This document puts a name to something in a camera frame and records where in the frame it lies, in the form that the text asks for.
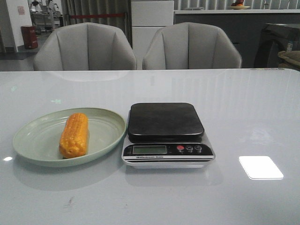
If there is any red barrier belt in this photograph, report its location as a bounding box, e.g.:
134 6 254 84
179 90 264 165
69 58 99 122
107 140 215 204
69 13 125 19

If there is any light green plate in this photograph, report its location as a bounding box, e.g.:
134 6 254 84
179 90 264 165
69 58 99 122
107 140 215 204
13 108 127 167

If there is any white cabinet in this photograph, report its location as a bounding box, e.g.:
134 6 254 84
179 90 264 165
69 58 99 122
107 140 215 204
131 0 174 51

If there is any fruit bowl on counter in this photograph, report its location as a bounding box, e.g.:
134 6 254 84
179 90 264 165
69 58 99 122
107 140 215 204
228 0 250 10

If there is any dark appliance at right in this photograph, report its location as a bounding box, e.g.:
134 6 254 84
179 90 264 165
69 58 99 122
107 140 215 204
254 23 300 68

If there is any right grey upholstered chair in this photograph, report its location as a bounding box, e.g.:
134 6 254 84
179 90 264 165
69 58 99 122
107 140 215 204
142 22 242 70

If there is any red trash bin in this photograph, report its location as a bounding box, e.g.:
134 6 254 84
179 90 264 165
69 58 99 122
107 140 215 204
21 25 38 49

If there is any dark grey counter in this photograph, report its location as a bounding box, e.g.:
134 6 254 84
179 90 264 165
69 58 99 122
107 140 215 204
174 9 300 68

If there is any beige cushion at right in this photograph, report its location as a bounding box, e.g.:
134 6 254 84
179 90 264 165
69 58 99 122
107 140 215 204
277 50 300 71

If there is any grey upholstered chair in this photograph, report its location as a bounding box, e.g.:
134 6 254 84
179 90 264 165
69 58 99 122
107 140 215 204
33 22 137 71
142 22 242 70

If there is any orange corn cob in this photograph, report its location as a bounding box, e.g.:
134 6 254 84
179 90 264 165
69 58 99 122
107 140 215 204
59 113 88 158

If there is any black silver kitchen scale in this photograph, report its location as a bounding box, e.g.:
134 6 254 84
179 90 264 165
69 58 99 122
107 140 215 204
121 103 215 169

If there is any left grey upholstered chair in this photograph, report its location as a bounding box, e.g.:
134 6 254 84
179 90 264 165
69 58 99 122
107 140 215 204
33 22 137 71

